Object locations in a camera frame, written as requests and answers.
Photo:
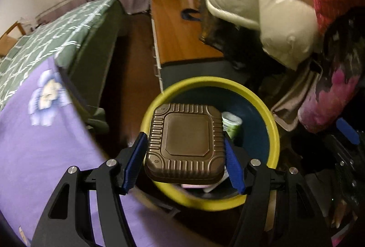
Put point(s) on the green white round container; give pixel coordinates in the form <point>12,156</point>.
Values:
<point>231,125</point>

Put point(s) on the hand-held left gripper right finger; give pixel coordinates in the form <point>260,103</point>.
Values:
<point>233,167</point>

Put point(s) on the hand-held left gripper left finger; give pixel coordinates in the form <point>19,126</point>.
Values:
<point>134,161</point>

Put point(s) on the wooden desk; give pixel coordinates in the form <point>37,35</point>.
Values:
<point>176,36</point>

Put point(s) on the green plaid blanket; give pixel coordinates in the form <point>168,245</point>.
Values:
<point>57,33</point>

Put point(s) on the dark brown bag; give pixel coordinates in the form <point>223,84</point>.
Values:
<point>228,44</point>

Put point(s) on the cream puffer jacket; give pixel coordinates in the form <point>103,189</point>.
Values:
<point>256,1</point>

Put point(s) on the dark ribbed plastic tray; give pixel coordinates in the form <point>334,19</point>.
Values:
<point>185,144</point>

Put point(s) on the purple floral tablecloth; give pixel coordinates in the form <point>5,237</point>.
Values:
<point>42,164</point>

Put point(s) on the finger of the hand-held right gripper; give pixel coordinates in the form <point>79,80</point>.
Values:
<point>346,130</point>

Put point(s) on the wooden bed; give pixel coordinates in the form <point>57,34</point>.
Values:
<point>97,58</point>

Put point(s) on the beige cloth bag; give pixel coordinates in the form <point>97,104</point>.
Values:
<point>290,104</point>

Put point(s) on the yellow rimmed trash bin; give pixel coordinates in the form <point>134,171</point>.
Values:
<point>253,121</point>

